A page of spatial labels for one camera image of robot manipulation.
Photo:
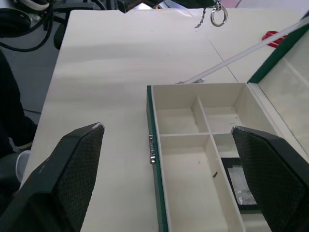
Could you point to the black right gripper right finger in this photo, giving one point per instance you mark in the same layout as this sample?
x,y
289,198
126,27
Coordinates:
x,y
272,178

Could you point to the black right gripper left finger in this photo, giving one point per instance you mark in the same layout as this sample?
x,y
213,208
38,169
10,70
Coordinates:
x,y
60,183

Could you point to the black display case silver insert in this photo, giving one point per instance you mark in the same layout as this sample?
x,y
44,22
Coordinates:
x,y
235,177

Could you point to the green jewelry box cream lining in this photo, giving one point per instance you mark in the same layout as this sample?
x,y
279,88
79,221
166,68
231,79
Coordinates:
x,y
188,169

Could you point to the dark green display case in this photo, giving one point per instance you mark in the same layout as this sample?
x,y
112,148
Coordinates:
x,y
131,4

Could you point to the dark green jewelry tray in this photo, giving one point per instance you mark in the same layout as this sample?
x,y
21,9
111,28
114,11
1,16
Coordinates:
x,y
190,2

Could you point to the white shoe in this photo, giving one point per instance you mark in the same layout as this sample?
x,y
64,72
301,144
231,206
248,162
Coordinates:
x,y
22,164

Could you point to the person in dark clothes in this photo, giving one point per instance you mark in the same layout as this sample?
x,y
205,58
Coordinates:
x,y
12,108

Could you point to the red plastic item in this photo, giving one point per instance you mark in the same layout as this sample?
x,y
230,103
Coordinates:
x,y
271,35

